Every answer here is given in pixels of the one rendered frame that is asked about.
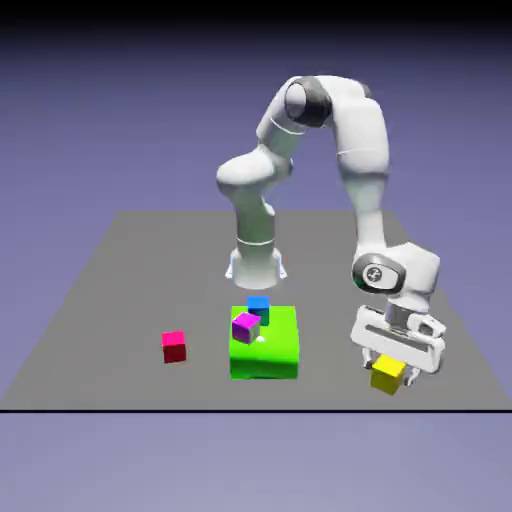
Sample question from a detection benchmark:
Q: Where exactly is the small yellow cube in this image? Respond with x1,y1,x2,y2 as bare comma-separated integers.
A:
370,354,408,396

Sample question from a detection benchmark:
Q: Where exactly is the large green box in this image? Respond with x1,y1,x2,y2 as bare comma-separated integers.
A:
228,305,300,380

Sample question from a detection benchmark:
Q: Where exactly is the small blue cube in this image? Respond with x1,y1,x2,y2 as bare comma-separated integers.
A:
246,295,271,327

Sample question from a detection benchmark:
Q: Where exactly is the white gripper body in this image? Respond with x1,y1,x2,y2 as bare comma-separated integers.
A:
350,304,446,376

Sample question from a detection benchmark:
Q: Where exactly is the small red cube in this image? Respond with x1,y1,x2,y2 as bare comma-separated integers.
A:
161,330,188,364

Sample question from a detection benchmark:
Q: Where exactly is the small purple cube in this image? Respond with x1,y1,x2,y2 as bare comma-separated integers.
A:
231,312,262,345

